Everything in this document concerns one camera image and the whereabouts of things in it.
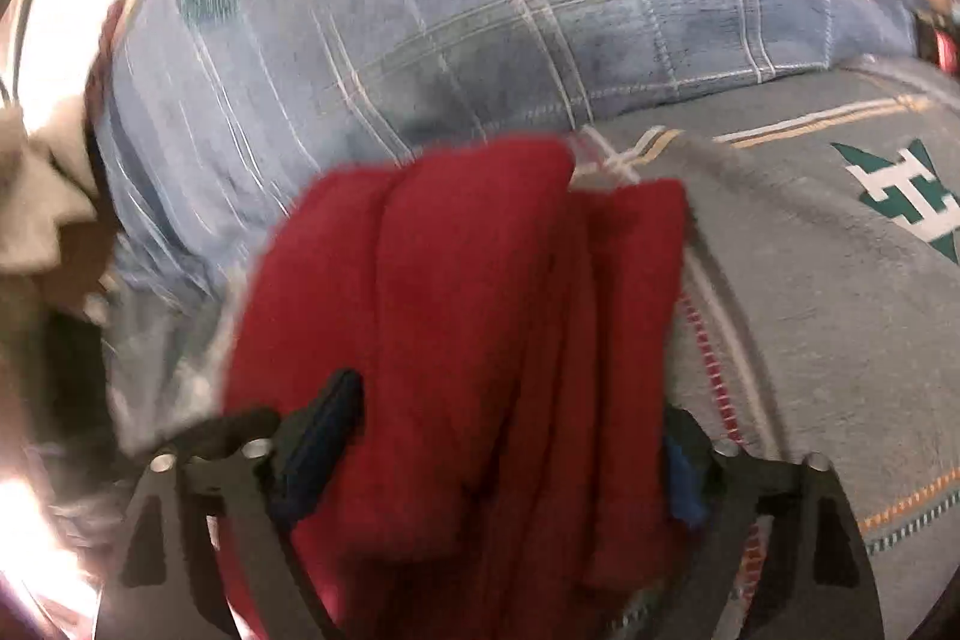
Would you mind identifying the red garment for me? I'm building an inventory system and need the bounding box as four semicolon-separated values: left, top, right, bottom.
223;134;755;640

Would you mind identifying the blue plaid pillow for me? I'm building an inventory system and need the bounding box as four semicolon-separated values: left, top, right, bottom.
88;0;935;348

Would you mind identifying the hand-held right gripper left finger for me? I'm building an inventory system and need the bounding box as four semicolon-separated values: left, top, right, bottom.
94;368;367;640

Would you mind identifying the beige cloth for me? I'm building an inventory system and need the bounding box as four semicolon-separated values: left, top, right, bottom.
0;101;117;320

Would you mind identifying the grey patterned bedsheet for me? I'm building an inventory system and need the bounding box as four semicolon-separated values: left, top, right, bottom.
577;51;960;640

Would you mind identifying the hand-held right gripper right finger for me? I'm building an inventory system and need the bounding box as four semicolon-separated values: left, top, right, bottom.
658;404;887;640

